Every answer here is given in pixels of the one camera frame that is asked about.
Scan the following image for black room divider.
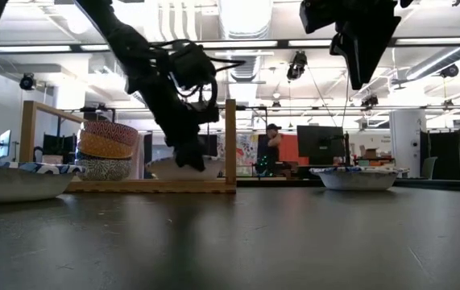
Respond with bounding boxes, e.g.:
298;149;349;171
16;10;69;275
419;130;460;181

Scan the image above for silver ceiling duct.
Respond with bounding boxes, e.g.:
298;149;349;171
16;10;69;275
217;0;275;84

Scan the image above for orange and teal ceramic bowl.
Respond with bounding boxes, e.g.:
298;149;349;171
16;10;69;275
77;129;135;160

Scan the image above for orange wall panel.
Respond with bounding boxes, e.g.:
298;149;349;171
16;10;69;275
277;133;311;167

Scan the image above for red white geometric ceramic bowl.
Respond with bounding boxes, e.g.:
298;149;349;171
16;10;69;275
81;119;139;147

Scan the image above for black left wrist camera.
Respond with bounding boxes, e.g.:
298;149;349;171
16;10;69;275
168;41;218;93

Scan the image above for black partition panel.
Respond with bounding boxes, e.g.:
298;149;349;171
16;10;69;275
201;133;220;159

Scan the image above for pink curtain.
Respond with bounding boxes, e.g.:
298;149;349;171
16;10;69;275
131;132;147;180

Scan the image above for black monitor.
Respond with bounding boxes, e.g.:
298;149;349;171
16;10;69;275
296;125;346;160

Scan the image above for overhead light bar frame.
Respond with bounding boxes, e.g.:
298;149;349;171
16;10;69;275
0;36;460;54

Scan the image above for black ceiling-mounted camera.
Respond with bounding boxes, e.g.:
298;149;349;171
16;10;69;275
19;72;36;92
439;64;460;80
286;50;309;82

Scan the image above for black table mat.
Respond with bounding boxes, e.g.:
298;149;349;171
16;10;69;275
235;176;460;193

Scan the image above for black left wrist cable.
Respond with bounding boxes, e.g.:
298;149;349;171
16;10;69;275
147;38;247;106

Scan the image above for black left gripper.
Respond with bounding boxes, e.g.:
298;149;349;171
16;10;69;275
126;75;221;172

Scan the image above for white-backed monitor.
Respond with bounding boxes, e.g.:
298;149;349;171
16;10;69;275
0;129;14;160

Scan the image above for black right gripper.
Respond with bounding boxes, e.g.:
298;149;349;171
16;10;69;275
298;0;402;92

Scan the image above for colourful wall poster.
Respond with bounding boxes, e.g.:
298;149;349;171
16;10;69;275
217;133;260;177

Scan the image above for blue-rimmed white paper bowl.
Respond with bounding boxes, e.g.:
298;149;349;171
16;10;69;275
309;166;411;192
145;155;226;182
0;159;88;204

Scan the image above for person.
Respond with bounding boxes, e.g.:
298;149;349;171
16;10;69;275
256;122;285;179

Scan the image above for wooden slatted shelf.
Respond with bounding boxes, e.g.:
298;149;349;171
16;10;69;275
19;98;238;195

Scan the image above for grey patterned ceramic bowl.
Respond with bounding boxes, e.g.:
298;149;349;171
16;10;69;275
75;158;133;182

